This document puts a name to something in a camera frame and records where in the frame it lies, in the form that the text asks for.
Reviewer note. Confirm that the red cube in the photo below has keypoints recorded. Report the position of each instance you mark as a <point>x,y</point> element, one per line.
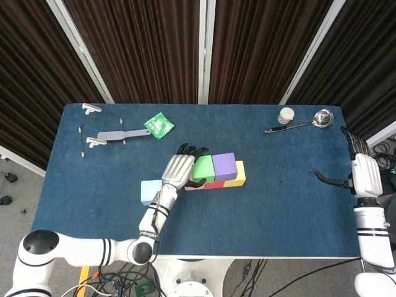
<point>215,185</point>

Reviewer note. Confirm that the green sachet packet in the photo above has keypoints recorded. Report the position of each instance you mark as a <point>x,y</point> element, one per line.
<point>158,125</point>

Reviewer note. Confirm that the white medicine jar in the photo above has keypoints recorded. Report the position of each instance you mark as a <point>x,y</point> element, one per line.
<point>285,115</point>

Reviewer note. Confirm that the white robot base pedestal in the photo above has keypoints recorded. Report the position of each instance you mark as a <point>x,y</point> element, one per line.
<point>188,278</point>

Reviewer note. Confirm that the green cube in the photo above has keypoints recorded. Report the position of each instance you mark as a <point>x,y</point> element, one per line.
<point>204,168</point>

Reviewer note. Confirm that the blue velvet table cloth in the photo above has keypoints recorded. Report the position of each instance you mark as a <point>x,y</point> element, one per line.
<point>247,222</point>

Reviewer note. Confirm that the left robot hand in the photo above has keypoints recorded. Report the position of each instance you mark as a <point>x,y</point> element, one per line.
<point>178,168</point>

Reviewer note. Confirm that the small orange object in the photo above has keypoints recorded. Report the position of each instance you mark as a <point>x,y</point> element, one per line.
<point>95,274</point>

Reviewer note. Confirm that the green circuit board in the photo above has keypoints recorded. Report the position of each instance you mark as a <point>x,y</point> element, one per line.
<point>143,290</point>

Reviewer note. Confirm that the brown folding screen panel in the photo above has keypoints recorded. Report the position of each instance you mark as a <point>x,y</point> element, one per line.
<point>31,77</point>
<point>139,46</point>
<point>365,77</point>
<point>263,46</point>

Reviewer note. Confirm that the yellow floor tape strip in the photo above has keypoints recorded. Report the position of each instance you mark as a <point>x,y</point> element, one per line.
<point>84,275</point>

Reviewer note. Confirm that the light blue cube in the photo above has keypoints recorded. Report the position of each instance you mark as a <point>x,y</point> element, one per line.
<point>148,191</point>

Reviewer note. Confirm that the pink cube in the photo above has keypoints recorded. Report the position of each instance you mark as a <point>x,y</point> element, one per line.
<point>195,188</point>

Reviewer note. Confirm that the purple cube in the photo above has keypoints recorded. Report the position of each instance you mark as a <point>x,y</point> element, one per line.
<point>224,167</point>

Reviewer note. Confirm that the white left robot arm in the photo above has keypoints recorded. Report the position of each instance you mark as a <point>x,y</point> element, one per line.
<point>80,250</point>

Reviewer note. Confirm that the black chair caster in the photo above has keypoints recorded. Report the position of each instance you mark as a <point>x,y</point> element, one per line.
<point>10,178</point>
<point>5,201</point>

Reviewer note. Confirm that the yellow cube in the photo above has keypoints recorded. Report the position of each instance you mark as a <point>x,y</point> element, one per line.
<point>240,173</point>

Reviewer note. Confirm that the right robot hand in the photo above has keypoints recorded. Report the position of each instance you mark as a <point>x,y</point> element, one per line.
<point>368,176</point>

